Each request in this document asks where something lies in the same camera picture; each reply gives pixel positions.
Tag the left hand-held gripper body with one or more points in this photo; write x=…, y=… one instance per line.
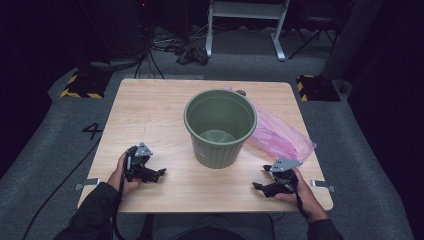
x=138, y=160

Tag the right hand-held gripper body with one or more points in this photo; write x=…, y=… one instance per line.
x=285, y=175

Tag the pink plastic bag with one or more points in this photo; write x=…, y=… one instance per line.
x=280, y=136

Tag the green plastic bin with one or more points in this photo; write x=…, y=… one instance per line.
x=216, y=113

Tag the person's left hand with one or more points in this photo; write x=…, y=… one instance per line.
x=118, y=176

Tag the person's right hand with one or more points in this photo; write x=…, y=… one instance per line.
x=308, y=201

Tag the person's lap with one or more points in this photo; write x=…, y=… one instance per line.
x=213, y=228

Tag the round dark table grommet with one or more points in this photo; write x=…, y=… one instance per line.
x=242, y=92

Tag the dark cloth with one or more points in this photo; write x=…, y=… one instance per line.
x=193, y=55

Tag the black folding chair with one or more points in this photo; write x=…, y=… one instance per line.
x=313, y=30

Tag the grey curtain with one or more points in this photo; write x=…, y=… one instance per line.
x=353, y=36

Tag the white metal stand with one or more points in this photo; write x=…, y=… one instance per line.
x=245, y=10

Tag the grey metal table bracket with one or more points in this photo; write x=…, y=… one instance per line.
x=87, y=182
x=321, y=184

